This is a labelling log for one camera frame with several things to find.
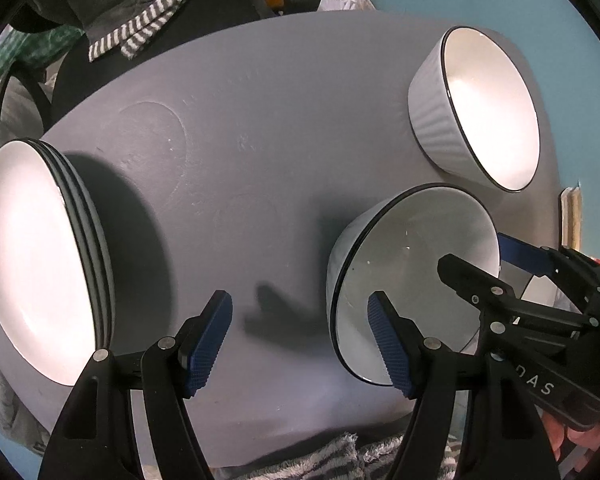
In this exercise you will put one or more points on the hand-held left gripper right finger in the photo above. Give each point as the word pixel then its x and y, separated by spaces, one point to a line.
pixel 392 345

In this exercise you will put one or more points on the white bowl with black rim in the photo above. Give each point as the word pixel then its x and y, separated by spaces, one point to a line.
pixel 405 270
pixel 490 110

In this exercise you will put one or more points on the black office chair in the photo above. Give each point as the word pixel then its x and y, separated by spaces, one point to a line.
pixel 215 10

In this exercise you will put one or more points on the grey hoodie with striped cuffs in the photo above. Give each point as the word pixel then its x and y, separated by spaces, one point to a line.
pixel 145 15

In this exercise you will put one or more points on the large white plate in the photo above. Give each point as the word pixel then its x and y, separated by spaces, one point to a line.
pixel 107 290

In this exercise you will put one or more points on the green checkered tablecloth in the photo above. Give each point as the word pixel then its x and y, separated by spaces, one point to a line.
pixel 30 42

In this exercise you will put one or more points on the person's right hand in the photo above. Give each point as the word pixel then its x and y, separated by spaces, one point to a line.
pixel 562 445

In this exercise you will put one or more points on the white cloth on floor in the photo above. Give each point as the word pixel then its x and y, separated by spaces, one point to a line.
pixel 337 5

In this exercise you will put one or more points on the striped grey cloth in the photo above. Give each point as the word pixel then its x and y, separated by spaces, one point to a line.
pixel 340 455

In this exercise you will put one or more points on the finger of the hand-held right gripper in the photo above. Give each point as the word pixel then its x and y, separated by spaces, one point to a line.
pixel 522 255
pixel 470 280

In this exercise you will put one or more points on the wooden plank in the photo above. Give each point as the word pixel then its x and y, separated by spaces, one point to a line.
pixel 572 220

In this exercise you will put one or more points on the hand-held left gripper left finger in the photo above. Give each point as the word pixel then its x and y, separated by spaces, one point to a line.
pixel 207 345

